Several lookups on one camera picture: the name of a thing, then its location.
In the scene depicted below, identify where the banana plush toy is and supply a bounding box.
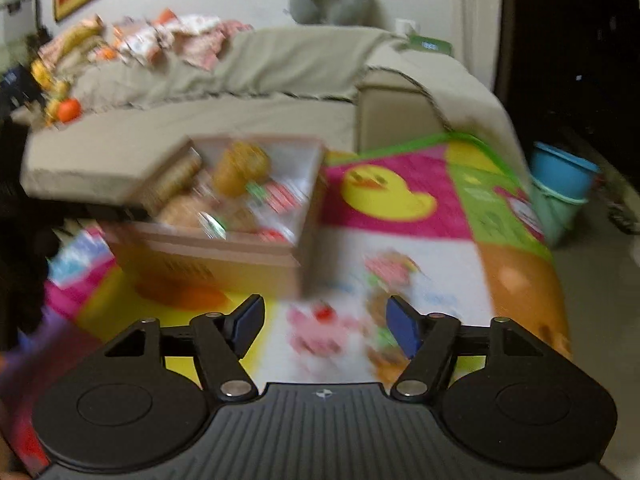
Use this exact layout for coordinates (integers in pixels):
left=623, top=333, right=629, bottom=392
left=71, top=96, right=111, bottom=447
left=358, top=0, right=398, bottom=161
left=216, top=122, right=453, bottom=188
left=42, top=17, right=106, bottom=61

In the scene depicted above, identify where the green plastic basin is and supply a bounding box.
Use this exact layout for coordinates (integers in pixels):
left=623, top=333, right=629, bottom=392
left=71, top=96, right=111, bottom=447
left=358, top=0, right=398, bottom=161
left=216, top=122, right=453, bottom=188
left=532, top=180, right=591, bottom=248

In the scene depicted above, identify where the beige sofa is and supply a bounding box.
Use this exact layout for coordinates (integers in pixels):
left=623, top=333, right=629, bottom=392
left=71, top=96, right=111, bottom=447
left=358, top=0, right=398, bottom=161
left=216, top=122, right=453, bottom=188
left=10, top=25, right=531, bottom=201

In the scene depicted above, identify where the beige box lid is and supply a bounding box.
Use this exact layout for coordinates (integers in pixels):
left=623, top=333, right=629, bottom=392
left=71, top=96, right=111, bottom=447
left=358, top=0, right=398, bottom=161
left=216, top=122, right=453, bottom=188
left=21, top=135, right=193, bottom=207

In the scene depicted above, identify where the green digital clock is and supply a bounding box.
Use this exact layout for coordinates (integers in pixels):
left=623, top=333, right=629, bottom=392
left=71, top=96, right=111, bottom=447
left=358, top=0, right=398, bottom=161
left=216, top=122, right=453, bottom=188
left=407, top=35, right=455, bottom=56

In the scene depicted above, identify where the pink cardboard box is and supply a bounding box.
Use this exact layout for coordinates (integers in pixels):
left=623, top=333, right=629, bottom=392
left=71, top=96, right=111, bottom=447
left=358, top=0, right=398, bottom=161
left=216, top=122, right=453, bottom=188
left=107, top=135, right=328, bottom=298

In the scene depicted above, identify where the colourful cartoon play mat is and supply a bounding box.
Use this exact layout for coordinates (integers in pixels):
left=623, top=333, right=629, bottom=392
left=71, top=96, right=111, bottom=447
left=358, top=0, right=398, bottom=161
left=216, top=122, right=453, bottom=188
left=0, top=132, right=573, bottom=480

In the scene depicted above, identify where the blue plastic basin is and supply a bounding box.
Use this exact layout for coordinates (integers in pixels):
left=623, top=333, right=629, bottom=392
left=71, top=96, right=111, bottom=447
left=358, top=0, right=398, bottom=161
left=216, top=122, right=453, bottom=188
left=529, top=141, right=601, bottom=201

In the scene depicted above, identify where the pink patterned clothes pile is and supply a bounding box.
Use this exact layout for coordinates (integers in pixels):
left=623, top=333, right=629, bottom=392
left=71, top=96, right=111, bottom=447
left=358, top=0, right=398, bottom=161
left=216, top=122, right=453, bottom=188
left=112, top=10, right=253, bottom=68

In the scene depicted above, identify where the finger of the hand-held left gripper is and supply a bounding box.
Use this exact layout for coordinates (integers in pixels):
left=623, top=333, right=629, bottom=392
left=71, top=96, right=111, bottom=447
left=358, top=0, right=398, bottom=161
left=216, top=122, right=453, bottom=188
left=92, top=203, right=153, bottom=223

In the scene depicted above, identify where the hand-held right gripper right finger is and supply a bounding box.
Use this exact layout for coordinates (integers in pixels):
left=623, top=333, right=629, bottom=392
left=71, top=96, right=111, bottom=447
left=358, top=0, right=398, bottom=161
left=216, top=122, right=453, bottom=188
left=385, top=295, right=541, bottom=404

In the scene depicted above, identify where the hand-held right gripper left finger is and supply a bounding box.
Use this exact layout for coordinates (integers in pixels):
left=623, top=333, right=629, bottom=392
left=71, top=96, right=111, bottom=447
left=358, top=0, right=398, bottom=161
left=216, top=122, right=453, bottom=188
left=102, top=294, right=266, bottom=404

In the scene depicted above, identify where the orange ball toy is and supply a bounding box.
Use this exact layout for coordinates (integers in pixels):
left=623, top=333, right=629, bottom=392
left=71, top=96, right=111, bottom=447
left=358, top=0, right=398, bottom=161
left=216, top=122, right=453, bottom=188
left=56, top=97, right=83, bottom=123

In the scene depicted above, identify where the red label snack packet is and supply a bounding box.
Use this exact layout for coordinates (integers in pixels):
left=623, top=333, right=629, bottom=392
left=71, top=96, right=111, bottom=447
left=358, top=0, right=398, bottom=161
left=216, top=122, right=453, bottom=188
left=250, top=182, right=297, bottom=212

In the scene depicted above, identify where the yellow plush toy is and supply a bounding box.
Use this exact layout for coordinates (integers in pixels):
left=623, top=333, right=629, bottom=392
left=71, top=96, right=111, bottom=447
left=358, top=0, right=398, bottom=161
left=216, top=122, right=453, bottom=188
left=30, top=57, right=71, bottom=126

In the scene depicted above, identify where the wrapped bread loaf packet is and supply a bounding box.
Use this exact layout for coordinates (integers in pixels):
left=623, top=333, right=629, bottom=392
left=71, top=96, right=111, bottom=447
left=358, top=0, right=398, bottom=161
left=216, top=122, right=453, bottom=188
left=157, top=194, right=212, bottom=228

